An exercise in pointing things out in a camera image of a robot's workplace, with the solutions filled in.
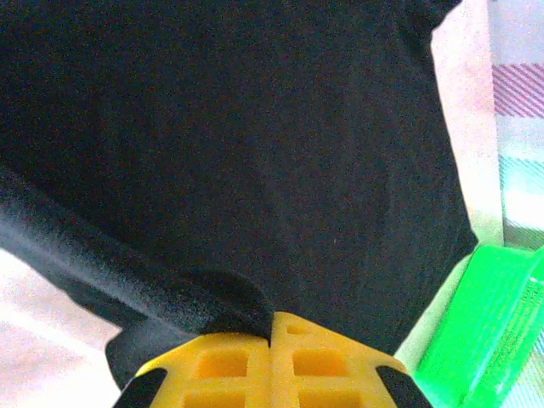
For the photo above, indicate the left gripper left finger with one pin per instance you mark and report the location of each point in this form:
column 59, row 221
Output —
column 212, row 370

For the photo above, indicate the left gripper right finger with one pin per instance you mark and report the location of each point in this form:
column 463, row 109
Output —
column 331, row 365

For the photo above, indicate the black t-shirt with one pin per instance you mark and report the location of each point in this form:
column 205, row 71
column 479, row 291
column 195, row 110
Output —
column 212, row 149

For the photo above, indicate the green plastic basket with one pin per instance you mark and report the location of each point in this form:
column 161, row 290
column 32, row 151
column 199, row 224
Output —
column 484, row 327

